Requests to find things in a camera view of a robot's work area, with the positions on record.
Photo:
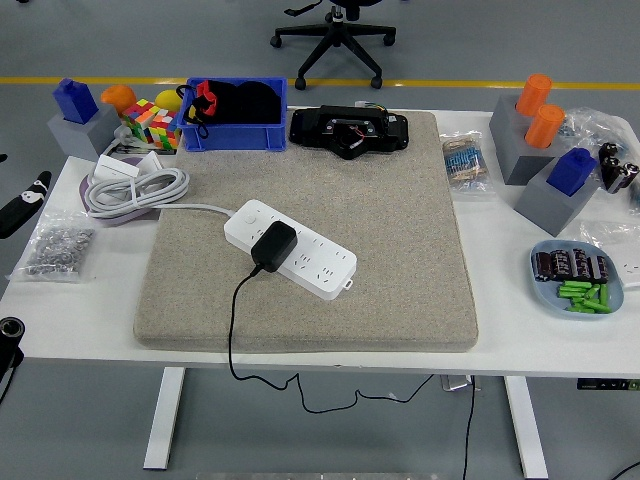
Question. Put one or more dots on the black table control panel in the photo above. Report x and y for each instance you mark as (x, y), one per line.
(600, 384)

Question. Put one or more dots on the bagged large black capacitors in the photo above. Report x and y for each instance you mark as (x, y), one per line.
(612, 172)

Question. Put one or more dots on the multicolour puzzle cube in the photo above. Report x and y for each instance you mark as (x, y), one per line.
(150, 125)

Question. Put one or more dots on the grey-brown mat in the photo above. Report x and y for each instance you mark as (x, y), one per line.
(400, 225)

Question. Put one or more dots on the clear bag of metal nuts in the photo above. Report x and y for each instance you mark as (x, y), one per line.
(55, 247)

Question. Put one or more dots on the green cylindrical battery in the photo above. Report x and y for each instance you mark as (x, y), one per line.
(570, 291)
(591, 291)
(603, 295)
(597, 305)
(575, 284)
(580, 309)
(577, 300)

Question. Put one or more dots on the white table leg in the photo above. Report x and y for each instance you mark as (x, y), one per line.
(165, 425)
(525, 430)

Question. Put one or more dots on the blue plastic bin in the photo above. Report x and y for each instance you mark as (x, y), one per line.
(230, 139)

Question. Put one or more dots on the clear acrylic stand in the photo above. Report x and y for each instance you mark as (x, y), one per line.
(455, 382)

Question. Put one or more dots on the grey two-hole block holder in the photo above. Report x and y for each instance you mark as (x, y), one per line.
(507, 145)

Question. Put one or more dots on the clear bag of resistors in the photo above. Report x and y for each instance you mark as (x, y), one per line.
(465, 162)

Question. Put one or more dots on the white box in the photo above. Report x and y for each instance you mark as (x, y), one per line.
(112, 167)

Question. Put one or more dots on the bagged white wall socket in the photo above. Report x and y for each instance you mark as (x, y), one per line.
(631, 267)

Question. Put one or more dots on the purple plate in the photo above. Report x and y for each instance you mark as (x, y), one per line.
(120, 222)

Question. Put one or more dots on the orange cylinder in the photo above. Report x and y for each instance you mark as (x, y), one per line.
(542, 125)
(532, 92)

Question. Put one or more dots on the black electronic device housing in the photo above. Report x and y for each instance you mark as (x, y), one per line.
(315, 127)

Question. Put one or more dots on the blue bottle-shaped block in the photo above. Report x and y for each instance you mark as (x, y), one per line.
(570, 172)
(75, 102)

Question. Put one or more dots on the bag of blue-grey components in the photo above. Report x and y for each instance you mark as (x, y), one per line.
(636, 197)

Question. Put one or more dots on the white power strip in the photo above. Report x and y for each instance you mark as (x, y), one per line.
(320, 260)

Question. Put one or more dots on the clear bag of small parts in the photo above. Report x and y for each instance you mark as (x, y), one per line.
(595, 122)

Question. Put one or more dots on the black office chair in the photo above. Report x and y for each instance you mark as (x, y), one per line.
(340, 42)

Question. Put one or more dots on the grey single-hole block holder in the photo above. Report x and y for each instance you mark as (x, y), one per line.
(80, 140)
(542, 205)

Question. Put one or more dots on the light blue plate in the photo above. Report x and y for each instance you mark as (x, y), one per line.
(545, 295)

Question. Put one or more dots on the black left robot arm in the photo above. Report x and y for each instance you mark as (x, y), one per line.
(10, 330)

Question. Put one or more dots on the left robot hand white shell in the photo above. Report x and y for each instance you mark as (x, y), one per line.
(25, 200)

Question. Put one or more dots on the orange toy fruit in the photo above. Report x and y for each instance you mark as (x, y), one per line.
(117, 96)

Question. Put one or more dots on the black pouch with red trim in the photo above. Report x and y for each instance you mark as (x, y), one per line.
(250, 102)

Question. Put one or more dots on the yellow toy lemon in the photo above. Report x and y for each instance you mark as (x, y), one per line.
(167, 98)

